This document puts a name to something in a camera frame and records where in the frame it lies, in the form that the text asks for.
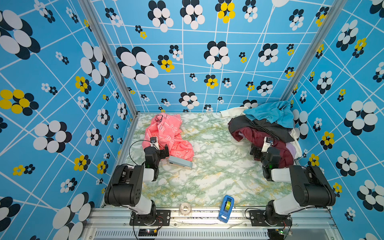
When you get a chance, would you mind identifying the pink printed cloth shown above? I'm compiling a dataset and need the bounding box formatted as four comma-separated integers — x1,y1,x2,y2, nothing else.
142,113,195,162

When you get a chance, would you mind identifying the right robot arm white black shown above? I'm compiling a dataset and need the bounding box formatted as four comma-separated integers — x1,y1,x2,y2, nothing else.
250,145,336,226

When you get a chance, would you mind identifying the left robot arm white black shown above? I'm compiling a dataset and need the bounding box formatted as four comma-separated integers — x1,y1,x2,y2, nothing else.
105,145,170,225

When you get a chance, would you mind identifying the lavender cloth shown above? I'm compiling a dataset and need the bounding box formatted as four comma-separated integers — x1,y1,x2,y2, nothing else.
286,143,297,159

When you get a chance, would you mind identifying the dark grey cloth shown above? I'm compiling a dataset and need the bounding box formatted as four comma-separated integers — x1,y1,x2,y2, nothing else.
228,115,294,143

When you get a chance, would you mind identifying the teal cloth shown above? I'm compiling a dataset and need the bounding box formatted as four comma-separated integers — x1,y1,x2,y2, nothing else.
244,101,294,129

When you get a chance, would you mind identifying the grey rectangular box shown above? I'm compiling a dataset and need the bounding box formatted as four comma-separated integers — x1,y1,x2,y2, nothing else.
169,156,193,170

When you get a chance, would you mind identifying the clear tape roll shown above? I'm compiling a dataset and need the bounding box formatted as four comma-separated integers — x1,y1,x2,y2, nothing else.
179,203,192,216

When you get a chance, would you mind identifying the blue tape dispenser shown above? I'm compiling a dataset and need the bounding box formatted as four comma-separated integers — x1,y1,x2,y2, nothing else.
218,195,235,223

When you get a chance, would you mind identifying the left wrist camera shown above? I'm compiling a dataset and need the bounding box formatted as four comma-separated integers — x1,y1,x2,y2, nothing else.
150,137,160,150

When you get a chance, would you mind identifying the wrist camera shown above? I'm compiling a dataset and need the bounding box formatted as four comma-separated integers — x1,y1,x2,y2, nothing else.
150,137,160,150
262,137,274,153

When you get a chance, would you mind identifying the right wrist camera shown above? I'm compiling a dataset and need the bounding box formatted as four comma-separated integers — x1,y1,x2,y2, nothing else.
262,137,274,153

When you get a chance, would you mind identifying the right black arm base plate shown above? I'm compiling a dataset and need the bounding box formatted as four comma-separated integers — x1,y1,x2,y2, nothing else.
249,210,292,228

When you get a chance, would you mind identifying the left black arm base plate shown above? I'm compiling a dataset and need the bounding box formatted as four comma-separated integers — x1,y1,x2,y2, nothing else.
129,210,171,227

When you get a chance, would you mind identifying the aluminium front rail frame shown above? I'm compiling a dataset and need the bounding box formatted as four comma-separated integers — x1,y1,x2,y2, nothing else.
81,206,342,240

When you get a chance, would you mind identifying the left aluminium corner post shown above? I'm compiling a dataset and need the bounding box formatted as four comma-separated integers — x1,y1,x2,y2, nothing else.
79,0,138,118

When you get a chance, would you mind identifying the aluminium corner post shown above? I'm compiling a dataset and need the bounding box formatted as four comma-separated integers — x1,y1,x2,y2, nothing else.
79,0,138,118
280,0,347,101

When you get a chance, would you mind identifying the right aluminium corner post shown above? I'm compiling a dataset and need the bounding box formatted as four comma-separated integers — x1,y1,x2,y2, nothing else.
280,0,347,101

